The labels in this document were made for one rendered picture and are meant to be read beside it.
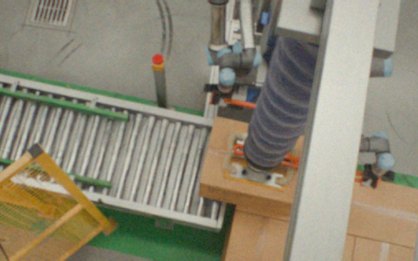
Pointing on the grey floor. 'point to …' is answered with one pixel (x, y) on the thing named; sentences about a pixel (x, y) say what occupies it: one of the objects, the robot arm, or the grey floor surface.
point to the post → (160, 85)
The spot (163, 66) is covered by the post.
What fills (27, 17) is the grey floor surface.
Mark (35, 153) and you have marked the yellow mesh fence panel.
